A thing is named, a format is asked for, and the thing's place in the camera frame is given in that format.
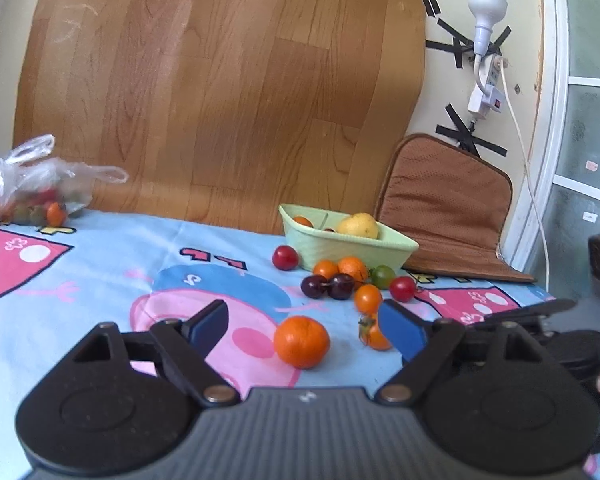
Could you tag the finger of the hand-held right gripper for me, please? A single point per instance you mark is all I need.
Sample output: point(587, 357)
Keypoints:
point(525, 313)

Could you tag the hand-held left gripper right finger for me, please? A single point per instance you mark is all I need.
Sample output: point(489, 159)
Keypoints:
point(397, 328)

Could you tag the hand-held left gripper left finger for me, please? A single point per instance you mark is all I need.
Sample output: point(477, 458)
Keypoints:
point(209, 326)

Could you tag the orange tomato with stem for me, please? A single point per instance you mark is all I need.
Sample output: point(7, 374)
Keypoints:
point(370, 336)

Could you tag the large orange mandarin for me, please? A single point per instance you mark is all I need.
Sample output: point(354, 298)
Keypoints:
point(301, 341)

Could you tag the dark red cherry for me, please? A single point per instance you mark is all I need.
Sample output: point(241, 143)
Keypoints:
point(341, 287)
point(313, 286)

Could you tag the green plastic basket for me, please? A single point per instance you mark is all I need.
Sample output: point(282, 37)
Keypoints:
point(330, 252)

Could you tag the red tomato with stem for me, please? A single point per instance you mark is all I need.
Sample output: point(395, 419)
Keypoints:
point(403, 289)

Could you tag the small orange tomato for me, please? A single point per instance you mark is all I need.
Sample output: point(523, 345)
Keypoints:
point(325, 267)
point(302, 220)
point(368, 299)

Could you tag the green tomato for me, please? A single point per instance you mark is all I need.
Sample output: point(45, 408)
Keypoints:
point(383, 276)

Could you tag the round red tomato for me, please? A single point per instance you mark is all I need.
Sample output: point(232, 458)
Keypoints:
point(285, 257)

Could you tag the yellow pear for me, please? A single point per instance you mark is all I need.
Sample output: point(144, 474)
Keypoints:
point(360, 225)

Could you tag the printed cartoon pig blanket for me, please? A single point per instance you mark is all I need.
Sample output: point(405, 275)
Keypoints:
point(105, 270)

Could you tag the brown seat cushion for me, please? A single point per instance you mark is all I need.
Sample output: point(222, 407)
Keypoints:
point(445, 200)

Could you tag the bagged mixed cherry tomatoes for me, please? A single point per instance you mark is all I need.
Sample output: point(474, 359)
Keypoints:
point(40, 210)

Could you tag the white framed glass door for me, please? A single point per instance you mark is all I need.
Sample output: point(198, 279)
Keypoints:
point(575, 110)

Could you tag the clear plastic bag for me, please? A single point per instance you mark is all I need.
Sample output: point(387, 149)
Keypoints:
point(35, 170)

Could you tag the wood pattern board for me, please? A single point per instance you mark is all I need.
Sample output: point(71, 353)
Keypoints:
point(205, 85)

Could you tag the white power strip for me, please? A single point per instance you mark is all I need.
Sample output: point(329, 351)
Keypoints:
point(492, 72)

